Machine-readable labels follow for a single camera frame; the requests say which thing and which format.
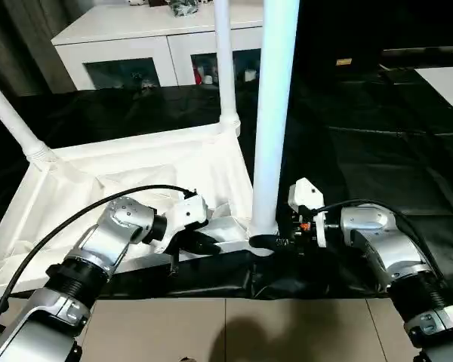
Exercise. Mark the white plastic table top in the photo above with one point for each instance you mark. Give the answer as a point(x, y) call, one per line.
point(98, 169)

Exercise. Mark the white plastic table leg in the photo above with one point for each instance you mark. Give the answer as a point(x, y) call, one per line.
point(273, 94)
point(11, 117)
point(225, 56)

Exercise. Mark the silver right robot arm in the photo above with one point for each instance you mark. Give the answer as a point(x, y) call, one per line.
point(392, 249)

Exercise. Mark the black work mat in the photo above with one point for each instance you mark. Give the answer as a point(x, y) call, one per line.
point(362, 151)

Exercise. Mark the small white cup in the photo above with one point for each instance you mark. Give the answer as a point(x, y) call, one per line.
point(250, 75)

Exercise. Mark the small tan box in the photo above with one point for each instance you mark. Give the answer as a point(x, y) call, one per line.
point(344, 62)

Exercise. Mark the white sideboard cabinet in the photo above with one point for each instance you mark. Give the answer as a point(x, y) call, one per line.
point(136, 41)

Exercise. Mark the dark long bar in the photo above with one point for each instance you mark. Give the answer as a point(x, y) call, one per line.
point(426, 52)

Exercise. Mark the dark clutter on cabinet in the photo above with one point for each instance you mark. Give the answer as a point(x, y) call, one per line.
point(185, 7)

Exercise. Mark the grey curtain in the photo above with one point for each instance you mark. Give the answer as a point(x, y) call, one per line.
point(19, 45)

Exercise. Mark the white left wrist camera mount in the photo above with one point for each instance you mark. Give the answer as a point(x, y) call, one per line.
point(188, 211)

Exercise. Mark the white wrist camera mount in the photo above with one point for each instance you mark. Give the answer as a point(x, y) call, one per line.
point(188, 211)
point(306, 192)

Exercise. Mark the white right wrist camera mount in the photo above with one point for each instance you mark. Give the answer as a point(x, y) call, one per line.
point(306, 192)

